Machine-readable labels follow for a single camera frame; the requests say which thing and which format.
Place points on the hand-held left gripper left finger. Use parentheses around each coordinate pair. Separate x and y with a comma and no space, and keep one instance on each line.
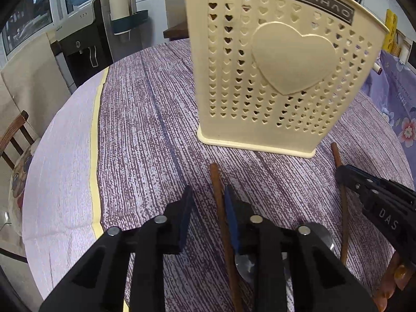
(183,227)

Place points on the brown wooden chopstick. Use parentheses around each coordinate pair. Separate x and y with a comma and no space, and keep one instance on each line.
(217,188)
(344,227)

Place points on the blue wall holder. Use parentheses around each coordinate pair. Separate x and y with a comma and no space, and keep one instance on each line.
(130,22)

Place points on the white window frame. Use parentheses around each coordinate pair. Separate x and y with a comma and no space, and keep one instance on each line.
(55,9)

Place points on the light lilac tablecloth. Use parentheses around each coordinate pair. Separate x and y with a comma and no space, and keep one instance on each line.
(61,169)

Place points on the owl print seat cushion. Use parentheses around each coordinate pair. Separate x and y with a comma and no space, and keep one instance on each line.
(22,175)

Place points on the grey water dispenser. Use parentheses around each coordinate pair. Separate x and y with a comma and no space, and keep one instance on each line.
(81,42)

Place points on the cream perforated utensil holder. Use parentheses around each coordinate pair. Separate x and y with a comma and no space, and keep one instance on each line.
(292,58)

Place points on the yellow roll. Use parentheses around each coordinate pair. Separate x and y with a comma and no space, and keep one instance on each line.
(391,29)

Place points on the metal spoon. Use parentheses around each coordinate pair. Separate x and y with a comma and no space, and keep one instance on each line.
(247,268)

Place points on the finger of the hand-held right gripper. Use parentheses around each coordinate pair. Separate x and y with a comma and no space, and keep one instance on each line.
(357,180)

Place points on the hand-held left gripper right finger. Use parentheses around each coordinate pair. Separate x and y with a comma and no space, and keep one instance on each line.
(233,227)

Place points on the dark wooden counter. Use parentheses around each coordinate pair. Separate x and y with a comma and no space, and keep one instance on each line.
(177,30)

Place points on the beige cloth cover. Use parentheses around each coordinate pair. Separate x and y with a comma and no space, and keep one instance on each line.
(29,78)

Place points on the person's right hand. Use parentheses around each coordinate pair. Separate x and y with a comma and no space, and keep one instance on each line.
(390,286)

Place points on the purple floral cloth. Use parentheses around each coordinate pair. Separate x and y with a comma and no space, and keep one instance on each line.
(395,91)

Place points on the wooden chair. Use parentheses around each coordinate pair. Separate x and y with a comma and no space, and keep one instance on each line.
(14,126)

